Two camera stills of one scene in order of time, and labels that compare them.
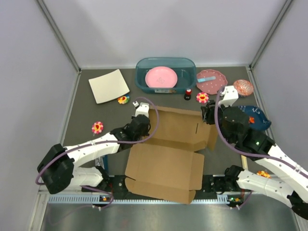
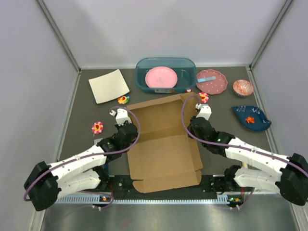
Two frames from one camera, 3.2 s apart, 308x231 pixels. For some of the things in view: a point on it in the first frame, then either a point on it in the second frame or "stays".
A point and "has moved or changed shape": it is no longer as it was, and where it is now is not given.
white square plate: (109, 87) stays
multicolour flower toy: (123, 99) stays
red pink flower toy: (97, 127) stays
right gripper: (208, 111) → (192, 117)
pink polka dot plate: (211, 86) stays
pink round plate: (161, 77) stays
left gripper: (146, 133) → (117, 126)
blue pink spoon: (206, 78) stays
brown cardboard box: (169, 164) has moved or changed shape
